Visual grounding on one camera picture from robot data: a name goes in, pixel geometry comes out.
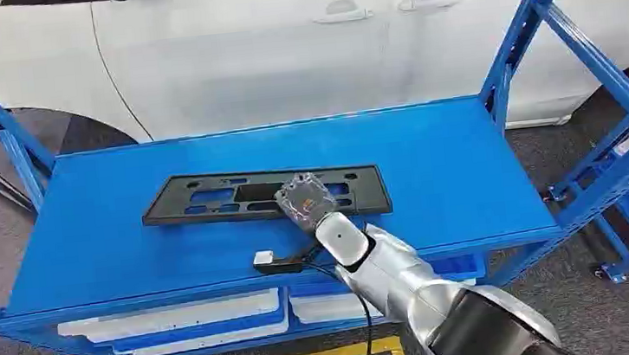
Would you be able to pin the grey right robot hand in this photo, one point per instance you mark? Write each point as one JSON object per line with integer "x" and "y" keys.
{"x": 305, "y": 200}

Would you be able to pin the black licence plate frame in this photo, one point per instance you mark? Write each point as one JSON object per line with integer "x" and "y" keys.
{"x": 168, "y": 210}

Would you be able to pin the white foam tray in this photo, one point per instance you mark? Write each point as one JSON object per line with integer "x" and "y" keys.
{"x": 220, "y": 338}
{"x": 321, "y": 308}
{"x": 177, "y": 313}

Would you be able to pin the white car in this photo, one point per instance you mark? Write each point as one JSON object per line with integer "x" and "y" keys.
{"x": 257, "y": 60}

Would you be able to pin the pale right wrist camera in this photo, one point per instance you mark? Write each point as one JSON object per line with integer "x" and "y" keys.
{"x": 265, "y": 259}

